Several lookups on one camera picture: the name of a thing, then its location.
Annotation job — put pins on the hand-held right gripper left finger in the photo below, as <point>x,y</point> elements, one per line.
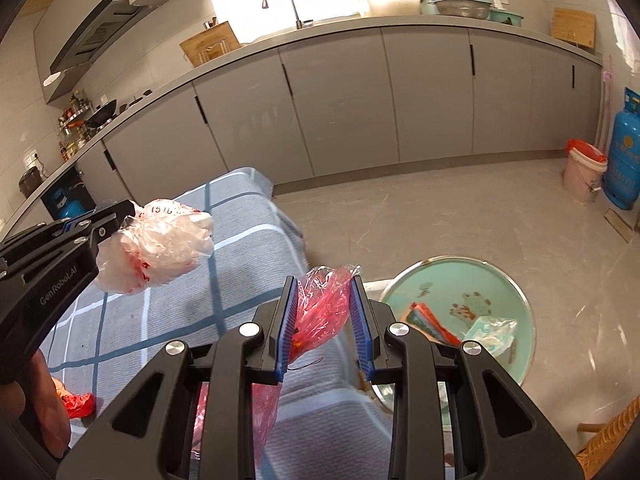
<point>286,325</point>

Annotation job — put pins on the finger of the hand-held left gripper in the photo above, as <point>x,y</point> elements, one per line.
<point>92,241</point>
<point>107,208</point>

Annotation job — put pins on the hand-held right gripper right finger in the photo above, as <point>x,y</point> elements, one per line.
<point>361,330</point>

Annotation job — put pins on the red transparent plastic bag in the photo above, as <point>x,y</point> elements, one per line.
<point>320,310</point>

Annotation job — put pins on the clear red-printed bag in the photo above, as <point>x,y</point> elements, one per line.
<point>160,250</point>

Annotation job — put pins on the green enamel basin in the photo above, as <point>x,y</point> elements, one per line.
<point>450,285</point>

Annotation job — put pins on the green white tissue packet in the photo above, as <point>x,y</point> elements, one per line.
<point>487,332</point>

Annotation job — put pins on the person's left hand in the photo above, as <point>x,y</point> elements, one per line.
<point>47,410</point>

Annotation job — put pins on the blue gas cylinder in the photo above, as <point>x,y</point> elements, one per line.
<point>75,207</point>
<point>622,160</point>

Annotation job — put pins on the black cooking pot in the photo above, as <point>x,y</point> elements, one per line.
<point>31,182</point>

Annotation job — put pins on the metal spice rack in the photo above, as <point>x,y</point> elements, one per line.
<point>75,125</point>

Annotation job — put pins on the black wok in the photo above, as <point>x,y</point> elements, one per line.
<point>102,112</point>

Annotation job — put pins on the black gas stove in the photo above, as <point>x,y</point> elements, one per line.
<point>135,102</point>

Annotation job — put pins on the blue checked tablecloth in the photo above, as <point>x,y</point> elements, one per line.
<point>150,340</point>

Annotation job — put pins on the orange-red snack wrapper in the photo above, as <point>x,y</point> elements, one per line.
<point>77,402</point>

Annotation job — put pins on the grey range hood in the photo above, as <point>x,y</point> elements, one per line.
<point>95,35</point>

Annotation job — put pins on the wooden cutting board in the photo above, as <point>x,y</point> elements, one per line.
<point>575,27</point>
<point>210,45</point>

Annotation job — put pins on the grey kitchen cabinet run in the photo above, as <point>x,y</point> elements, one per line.
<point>350,110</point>

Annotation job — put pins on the pink bucket with red lid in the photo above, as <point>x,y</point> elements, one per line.
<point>582,175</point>

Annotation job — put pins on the wicker chair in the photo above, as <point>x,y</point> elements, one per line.
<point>610,440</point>

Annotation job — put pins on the chrome kitchen faucet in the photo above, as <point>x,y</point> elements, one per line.
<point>295,10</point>

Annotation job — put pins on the small cardboard piece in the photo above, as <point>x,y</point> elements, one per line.
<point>620,225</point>

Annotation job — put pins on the white plastic basin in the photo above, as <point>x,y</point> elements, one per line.
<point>390,4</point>

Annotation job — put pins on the metal bowl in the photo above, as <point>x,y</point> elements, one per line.
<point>462,10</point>

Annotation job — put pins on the pink pole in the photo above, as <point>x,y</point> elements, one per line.
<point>606,100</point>

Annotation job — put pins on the small green plastic basin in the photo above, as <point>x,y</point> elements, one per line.
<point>505,16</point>

